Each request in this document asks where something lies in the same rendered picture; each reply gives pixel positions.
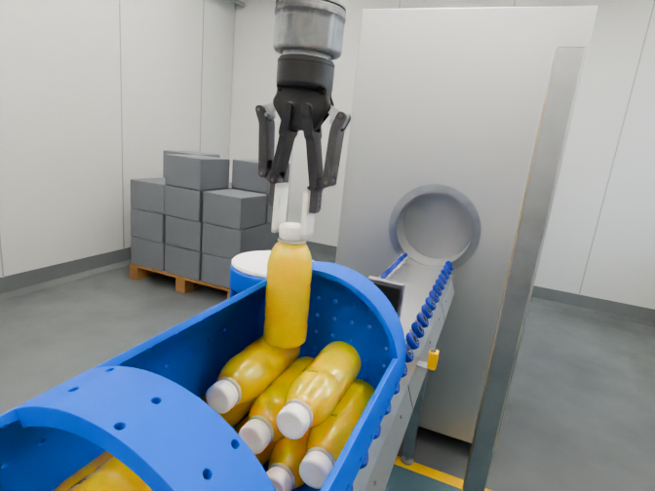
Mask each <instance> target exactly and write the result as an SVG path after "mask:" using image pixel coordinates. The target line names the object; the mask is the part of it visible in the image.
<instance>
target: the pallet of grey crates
mask: <svg viewBox="0 0 655 491"><path fill-rule="evenodd" d="M229 166H230V160H229V159H224V158H220V155H217V154H210V153H203V152H195V151H175V150H164V151H163V177H164V178H162V177H159V178H142V179H131V236H132V237H131V253H132V263H130V278H131V279H134V280H141V279H144V278H147V277H150V276H153V275H156V274H163V275H166V276H170V277H174V278H176V280H175V291H179V292H183V293H186V292H188V291H191V290H193V289H195V288H198V287H200V286H203V285H206V286H210V287H214V288H217V289H221V290H225V291H227V299H228V298H230V284H229V279H230V265H231V263H232V259H233V258H234V257H235V256H236V255H238V254H241V253H244V252H249V251H257V250H272V248H273V246H274V245H275V243H276V242H277V241H278V238H279V232H278V233H272V232H271V229H272V217H273V207H271V206H270V205H269V196H270V195H269V194H270V183H269V181H268V180H267V179H265V178H263V177H260V176H259V175H258V160H254V159H233V165H232V182H229Z"/></svg>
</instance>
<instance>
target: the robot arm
mask: <svg viewBox="0 0 655 491"><path fill-rule="evenodd" d="M347 4H348V0H276V7H275V12H274V13H275V24H274V39H273V48H274V50H275V51H276V52H277V53H279V54H281V56H280V57H278V64H277V78H276V83H277V92H276V94H275V96H274V98H273V102H270V103H268V104H266V105H256V107H255V112H256V116H257V119H258V123H259V130H258V175H259V176H260V177H263V178H265V179H267V180H268V181H269V183H270V194H269V195H270V196H269V205H270V206H271V207H273V217H272V229H271V232H272V233H278V232H279V225H280V224H281V223H285V222H286V217H287V206H288V195H289V184H288V183H286V180H285V177H286V173H287V169H288V165H289V158H290V154H291V150H292V146H293V143H294V139H295V138H296V137H297V134H298V131H303V134H304V138H305V140H306V152H307V165H308V177H309V186H307V188H304V189H303V202H302V215H301V229H300V238H301V239H306V238H308V237H310V236H312V235H313V231H314V219H315V213H318V212H320V210H321V204H322V194H323V190H324V189H325V188H327V187H330V186H334V185H335V184H336V181H337V176H338V169H339V163H340V157H341V150H342V144H343V138H344V133H345V130H346V128H347V126H348V125H349V123H350V121H351V115H350V114H349V113H345V112H342V111H340V110H339V109H337V108H335V107H334V104H333V101H332V97H331V93H332V87H333V77H334V67H335V65H334V64H333V61H332V60H335V59H338V58H340V57H341V53H342V43H343V33H344V24H345V21H346V16H345V15H346V9H347ZM276 111H277V113H278V115H279V117H280V119H281V124H280V127H279V139H278V144H277V148H276V152H275V121H274V119H275V118H276ZM329 115H330V120H329V122H330V124H331V127H330V130H329V135H328V141H327V153H326V159H325V166H324V169H323V156H322V143H321V139H322V124H323V123H324V121H325V120H326V119H327V117H328V116H329Z"/></svg>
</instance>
